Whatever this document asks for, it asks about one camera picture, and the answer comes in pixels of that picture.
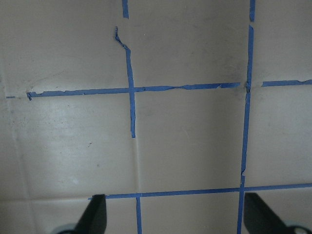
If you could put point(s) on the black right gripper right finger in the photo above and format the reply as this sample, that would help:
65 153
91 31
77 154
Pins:
259 218

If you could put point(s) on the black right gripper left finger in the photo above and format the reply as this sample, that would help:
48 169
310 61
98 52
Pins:
94 218

